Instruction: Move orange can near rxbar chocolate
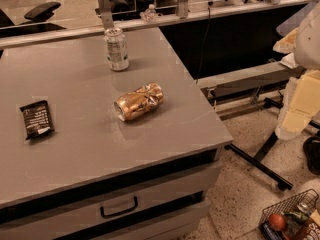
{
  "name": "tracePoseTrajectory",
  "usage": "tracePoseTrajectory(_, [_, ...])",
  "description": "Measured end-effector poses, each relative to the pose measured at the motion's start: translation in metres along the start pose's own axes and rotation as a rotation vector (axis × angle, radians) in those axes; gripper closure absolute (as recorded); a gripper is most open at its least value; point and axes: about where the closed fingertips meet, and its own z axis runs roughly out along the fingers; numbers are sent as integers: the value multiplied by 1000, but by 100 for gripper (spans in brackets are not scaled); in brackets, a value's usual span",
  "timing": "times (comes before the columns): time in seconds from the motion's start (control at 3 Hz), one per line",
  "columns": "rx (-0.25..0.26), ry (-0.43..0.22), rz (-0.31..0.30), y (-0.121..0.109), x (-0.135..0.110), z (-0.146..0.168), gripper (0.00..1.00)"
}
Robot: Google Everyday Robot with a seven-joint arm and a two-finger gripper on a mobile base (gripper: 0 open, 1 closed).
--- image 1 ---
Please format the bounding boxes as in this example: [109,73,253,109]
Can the clear plastic water bottle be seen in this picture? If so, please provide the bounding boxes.
[140,4,157,22]

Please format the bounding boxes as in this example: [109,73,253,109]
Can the black metal floor stand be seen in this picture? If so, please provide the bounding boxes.
[225,98,320,191]

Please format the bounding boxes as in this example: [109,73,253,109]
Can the black hanging cable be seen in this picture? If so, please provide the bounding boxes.
[195,7,212,82]

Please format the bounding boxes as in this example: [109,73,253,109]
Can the white packet on ledge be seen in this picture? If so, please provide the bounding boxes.
[280,52,299,69]

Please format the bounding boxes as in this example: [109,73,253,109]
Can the white green soda can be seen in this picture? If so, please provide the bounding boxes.
[104,27,129,71]

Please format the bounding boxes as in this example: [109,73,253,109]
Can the black rxbar chocolate wrapper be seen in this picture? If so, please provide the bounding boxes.
[20,100,54,140]

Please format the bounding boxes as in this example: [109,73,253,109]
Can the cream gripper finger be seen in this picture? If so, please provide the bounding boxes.
[275,70,320,140]

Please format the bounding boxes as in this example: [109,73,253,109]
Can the grey drawer cabinet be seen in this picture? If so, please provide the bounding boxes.
[0,29,231,240]

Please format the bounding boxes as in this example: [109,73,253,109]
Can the wire basket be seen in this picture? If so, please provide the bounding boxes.
[259,189,320,240]

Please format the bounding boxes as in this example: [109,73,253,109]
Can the red round fruit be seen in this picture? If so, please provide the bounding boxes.
[268,213,286,231]

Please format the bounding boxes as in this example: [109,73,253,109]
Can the crushed orange soda can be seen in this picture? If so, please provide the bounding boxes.
[114,82,164,122]

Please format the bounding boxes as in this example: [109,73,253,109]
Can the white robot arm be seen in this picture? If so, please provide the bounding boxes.
[273,3,320,140]

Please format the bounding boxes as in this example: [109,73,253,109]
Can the black office chair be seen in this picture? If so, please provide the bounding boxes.
[0,0,64,38]

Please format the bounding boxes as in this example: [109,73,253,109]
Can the black drawer handle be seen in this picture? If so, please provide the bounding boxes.
[99,196,138,219]

